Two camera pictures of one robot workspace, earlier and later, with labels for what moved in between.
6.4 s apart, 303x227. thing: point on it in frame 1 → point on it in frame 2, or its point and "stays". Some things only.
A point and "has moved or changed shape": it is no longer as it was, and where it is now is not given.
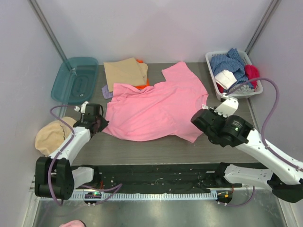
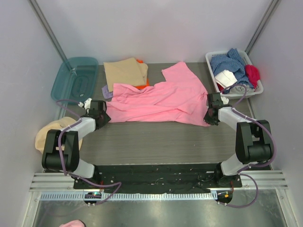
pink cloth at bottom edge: x=75 y=223 stays
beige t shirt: x=128 y=72 stays
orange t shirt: x=141 y=61 stays
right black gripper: x=199 y=118 → x=209 y=116
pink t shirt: x=164 y=110 has moved or changed shape
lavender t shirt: x=106 y=94 stays
